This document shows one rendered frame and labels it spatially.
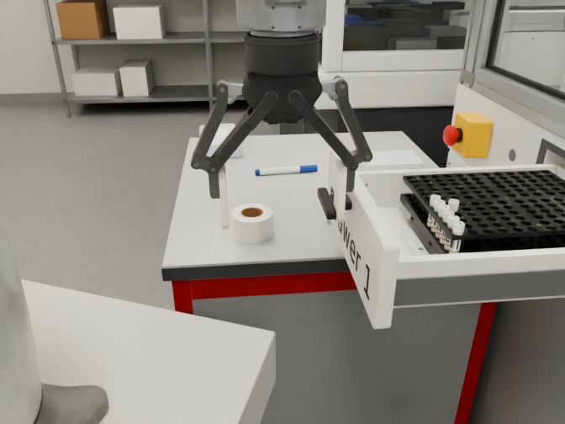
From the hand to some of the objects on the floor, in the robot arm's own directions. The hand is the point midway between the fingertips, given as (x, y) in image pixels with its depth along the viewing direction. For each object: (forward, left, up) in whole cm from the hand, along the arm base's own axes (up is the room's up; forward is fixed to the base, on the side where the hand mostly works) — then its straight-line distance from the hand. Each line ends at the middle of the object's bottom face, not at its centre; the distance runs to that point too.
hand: (282, 212), depth 58 cm
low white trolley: (+4, +45, -91) cm, 102 cm away
